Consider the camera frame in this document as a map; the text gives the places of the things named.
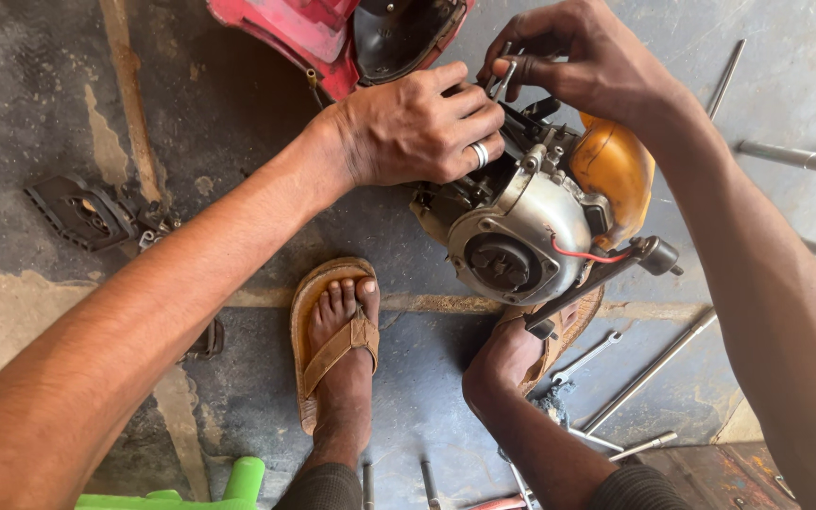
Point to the person's right hand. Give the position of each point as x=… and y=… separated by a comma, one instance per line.
x=592, y=56

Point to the person's left hand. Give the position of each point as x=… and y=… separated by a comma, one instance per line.
x=387, y=134

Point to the small metal hand tool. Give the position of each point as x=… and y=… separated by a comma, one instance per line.
x=504, y=78

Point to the small metal engine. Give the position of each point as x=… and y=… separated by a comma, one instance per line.
x=521, y=226

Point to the orange fuel tank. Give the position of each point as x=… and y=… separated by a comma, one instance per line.
x=613, y=170

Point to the thin metal rod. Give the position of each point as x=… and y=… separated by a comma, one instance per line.
x=727, y=78

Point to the red engine cover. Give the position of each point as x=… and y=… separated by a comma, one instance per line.
x=294, y=28

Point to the brown sandal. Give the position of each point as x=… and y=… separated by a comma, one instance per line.
x=305, y=304
x=578, y=319

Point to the thick grey metal pipe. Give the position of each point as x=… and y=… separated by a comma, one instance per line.
x=804, y=159

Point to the small loose metal parts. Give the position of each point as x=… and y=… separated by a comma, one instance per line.
x=156, y=223

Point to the person's right foot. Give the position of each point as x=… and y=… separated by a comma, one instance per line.
x=504, y=354

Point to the person's foot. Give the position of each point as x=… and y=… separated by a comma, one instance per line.
x=341, y=382
x=504, y=354

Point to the person's left foot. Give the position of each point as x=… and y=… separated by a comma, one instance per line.
x=341, y=382

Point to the silver open-end wrench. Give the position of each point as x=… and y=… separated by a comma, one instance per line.
x=585, y=360

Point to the grey rag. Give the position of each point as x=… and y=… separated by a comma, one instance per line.
x=553, y=405

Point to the black plastic filter cover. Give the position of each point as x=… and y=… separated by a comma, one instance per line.
x=79, y=212

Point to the long silver metal rod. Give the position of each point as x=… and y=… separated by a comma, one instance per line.
x=652, y=370

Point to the metal tool shaft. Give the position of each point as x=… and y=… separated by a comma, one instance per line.
x=430, y=485
x=368, y=487

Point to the dark trouser leg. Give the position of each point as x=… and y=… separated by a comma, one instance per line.
x=323, y=490
x=638, y=490

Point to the short silver metal rod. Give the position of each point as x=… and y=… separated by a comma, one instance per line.
x=596, y=439
x=642, y=446

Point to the green plastic stool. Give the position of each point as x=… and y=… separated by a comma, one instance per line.
x=238, y=489

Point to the rusty metal plate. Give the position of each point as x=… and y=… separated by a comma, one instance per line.
x=727, y=481

